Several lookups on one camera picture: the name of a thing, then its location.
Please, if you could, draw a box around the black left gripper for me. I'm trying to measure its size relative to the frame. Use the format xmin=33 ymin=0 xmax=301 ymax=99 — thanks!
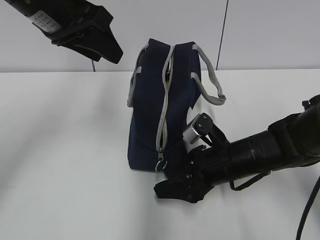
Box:
xmin=31 ymin=0 xmax=123 ymax=63

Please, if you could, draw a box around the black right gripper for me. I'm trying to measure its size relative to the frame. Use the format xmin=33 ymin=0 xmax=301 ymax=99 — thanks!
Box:
xmin=153 ymin=143 xmax=232 ymax=204

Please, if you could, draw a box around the navy blue lunch bag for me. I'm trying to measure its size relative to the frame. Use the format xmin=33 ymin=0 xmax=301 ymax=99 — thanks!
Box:
xmin=127 ymin=39 xmax=226 ymax=172

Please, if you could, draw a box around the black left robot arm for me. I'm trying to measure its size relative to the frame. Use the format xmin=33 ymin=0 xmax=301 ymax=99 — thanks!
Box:
xmin=8 ymin=0 xmax=123 ymax=64

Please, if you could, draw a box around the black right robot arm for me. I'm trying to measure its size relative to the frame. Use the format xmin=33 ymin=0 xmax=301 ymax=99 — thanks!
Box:
xmin=127 ymin=39 xmax=320 ymax=203

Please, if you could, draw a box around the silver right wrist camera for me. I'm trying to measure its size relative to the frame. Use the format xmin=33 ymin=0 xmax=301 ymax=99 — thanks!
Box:
xmin=183 ymin=120 xmax=200 ymax=152

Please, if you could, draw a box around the black cable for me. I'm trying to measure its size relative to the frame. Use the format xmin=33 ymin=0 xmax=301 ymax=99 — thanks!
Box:
xmin=228 ymin=172 xmax=320 ymax=240

